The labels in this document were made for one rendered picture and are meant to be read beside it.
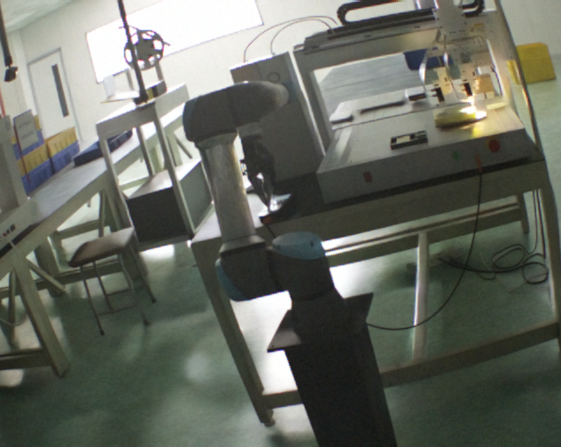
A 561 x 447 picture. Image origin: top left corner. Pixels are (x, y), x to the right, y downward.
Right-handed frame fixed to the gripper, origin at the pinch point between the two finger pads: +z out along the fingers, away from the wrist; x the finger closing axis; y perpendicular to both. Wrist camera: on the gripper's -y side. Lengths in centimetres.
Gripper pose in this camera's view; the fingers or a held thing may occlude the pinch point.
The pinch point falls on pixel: (267, 201)
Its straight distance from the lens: 249.2
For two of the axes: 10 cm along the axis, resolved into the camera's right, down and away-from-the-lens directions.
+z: 2.1, 9.8, 0.3
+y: -3.2, 1.0, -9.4
